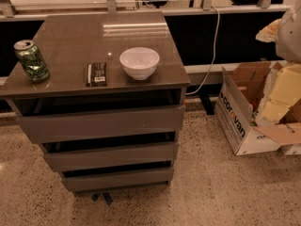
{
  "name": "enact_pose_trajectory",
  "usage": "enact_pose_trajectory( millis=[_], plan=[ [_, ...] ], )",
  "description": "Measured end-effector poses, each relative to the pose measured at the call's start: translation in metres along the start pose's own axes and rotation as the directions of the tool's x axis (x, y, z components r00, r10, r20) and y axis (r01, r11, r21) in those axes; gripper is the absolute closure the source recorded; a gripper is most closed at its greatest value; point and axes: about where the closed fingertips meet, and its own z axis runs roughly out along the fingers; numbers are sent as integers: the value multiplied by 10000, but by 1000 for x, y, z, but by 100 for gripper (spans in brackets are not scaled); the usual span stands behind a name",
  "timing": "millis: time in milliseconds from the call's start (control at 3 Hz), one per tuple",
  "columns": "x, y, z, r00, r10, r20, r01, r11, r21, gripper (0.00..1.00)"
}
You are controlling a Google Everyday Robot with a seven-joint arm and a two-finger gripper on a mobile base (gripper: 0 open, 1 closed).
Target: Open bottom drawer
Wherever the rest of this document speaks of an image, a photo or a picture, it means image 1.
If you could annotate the grey top drawer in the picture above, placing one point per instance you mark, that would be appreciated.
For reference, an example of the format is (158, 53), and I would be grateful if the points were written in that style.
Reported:
(98, 124)

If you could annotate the green soda can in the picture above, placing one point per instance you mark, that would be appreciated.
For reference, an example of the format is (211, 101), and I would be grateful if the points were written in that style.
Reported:
(32, 60)

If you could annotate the grey drawer cabinet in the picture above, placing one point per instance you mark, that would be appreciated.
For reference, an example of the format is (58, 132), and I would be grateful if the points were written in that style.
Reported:
(69, 44)

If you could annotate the white bowl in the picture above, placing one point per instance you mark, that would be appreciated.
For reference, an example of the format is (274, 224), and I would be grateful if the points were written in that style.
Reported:
(139, 62)

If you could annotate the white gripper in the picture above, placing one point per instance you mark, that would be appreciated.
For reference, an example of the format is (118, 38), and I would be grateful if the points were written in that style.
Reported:
(290, 37)

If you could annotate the metal railing frame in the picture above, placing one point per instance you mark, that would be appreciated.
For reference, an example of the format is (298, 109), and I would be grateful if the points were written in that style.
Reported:
(42, 8)

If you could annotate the grey middle drawer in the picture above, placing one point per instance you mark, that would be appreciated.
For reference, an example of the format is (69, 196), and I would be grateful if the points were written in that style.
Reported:
(111, 157)

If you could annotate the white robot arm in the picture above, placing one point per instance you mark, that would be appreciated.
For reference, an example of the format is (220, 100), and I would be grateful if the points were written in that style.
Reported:
(288, 39)

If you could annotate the grey bottom drawer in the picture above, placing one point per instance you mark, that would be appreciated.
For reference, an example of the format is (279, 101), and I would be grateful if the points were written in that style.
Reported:
(115, 180)

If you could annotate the white corovan cardboard box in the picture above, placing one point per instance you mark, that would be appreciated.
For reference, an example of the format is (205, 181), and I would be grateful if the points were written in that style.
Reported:
(236, 110)

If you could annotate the grey drawer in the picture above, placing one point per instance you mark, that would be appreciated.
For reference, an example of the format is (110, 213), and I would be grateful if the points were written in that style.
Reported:
(115, 180)
(98, 124)
(111, 157)

